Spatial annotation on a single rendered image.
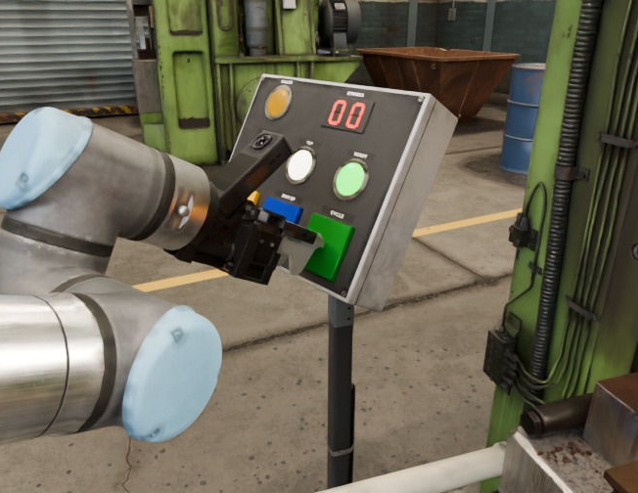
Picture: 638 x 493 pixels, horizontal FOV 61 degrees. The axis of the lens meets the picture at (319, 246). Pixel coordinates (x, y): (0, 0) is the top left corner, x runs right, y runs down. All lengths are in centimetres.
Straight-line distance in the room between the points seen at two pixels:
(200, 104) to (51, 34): 331
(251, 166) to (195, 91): 454
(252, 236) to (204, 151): 458
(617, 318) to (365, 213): 33
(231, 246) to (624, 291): 46
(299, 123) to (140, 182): 38
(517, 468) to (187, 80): 474
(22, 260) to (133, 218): 9
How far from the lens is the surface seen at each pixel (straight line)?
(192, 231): 54
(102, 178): 48
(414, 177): 71
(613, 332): 76
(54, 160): 47
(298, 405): 204
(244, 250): 59
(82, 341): 35
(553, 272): 78
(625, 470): 44
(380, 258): 70
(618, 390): 57
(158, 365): 36
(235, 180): 59
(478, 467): 96
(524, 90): 504
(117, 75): 814
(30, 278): 48
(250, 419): 200
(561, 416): 59
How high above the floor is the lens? 129
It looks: 23 degrees down
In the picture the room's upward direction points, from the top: straight up
